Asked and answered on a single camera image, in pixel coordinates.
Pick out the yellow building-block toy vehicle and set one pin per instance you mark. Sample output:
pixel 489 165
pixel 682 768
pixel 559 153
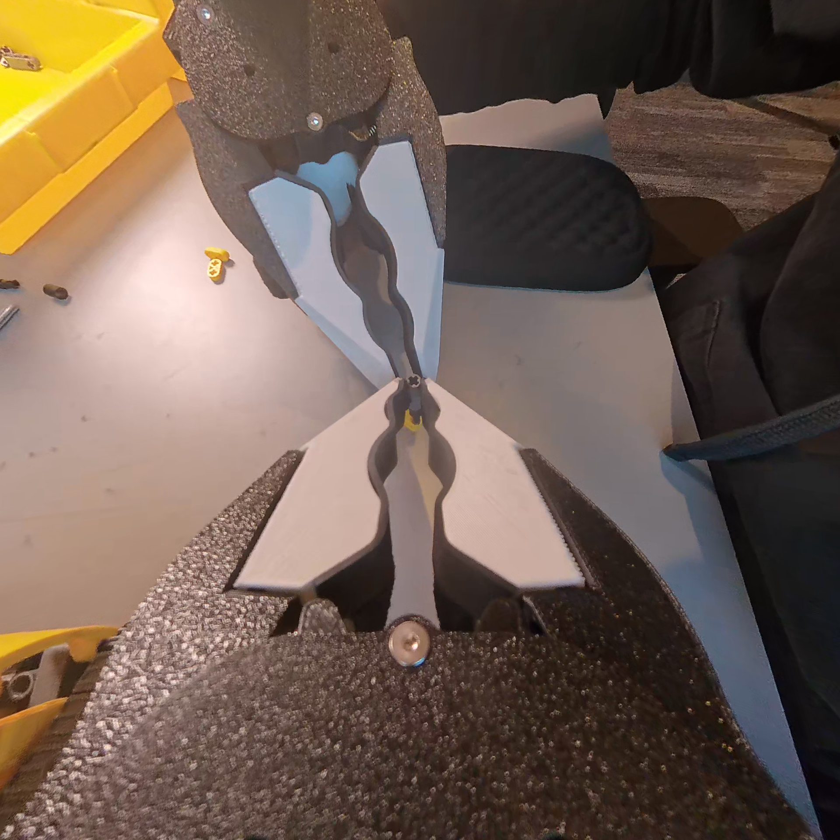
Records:
pixel 39 640

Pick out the small black axle pin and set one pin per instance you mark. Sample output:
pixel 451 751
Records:
pixel 413 380

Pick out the yellow short beam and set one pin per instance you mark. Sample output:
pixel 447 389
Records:
pixel 412 420

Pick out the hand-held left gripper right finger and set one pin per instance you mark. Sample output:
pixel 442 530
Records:
pixel 512 525

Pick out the small yellow building piece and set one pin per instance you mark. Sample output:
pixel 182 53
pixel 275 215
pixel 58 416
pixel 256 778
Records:
pixel 216 259

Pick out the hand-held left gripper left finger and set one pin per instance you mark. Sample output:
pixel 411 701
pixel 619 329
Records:
pixel 308 525

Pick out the yellow plastic storage bin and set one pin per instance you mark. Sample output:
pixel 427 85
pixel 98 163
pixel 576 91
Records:
pixel 65 131

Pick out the grey desk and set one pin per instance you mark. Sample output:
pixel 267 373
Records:
pixel 164 426

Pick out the pile of small building pieces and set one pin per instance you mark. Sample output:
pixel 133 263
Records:
pixel 56 291

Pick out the black quilted pad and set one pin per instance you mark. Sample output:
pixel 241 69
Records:
pixel 544 216

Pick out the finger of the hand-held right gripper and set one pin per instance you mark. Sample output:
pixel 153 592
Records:
pixel 302 243
pixel 413 229

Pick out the heap of grey blue pieces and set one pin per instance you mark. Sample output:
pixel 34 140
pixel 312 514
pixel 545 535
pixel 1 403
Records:
pixel 19 60

